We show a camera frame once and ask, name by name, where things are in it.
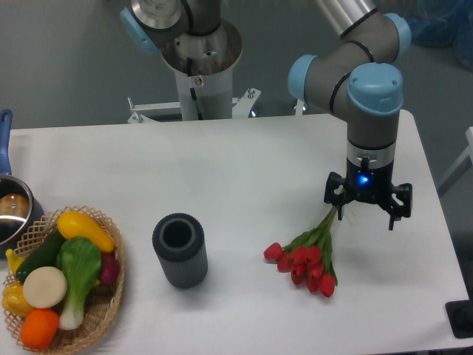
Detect dark green cucumber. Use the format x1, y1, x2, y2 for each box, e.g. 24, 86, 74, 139
16, 229, 66, 282

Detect blue handled saucepan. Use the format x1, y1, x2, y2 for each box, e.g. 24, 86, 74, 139
1, 109, 44, 260

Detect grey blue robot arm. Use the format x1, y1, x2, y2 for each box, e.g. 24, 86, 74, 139
120, 1, 412, 221

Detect white frame at right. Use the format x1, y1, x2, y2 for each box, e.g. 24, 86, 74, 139
437, 126, 472, 197

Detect orange fruit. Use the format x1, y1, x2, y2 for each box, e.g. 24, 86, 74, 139
20, 308, 59, 350

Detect blue plastic bag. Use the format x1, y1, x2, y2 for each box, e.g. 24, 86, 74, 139
404, 1, 472, 71

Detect dark grey ribbed vase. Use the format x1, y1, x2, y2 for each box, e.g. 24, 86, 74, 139
152, 213, 208, 288

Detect yellow banana tip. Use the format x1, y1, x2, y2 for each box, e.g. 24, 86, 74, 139
5, 248, 25, 274

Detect yellow bell pepper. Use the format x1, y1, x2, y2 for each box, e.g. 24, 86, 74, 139
1, 282, 33, 317

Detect beige round disc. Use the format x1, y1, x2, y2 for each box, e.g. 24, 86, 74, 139
23, 266, 67, 308

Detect black box at table edge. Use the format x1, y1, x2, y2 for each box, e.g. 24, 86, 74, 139
445, 300, 472, 339

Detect woven wicker basket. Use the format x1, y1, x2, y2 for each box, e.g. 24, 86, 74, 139
3, 206, 125, 354

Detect red tulip bouquet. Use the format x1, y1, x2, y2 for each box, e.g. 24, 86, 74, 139
263, 206, 338, 298

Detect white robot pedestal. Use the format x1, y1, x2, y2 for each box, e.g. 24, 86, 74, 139
128, 19, 261, 123

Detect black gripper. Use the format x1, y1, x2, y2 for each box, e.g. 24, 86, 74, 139
324, 159, 412, 231

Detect yellow squash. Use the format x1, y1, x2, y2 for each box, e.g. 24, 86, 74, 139
56, 211, 115, 253

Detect green bok choy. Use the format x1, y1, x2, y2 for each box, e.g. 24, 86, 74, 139
56, 237, 101, 331

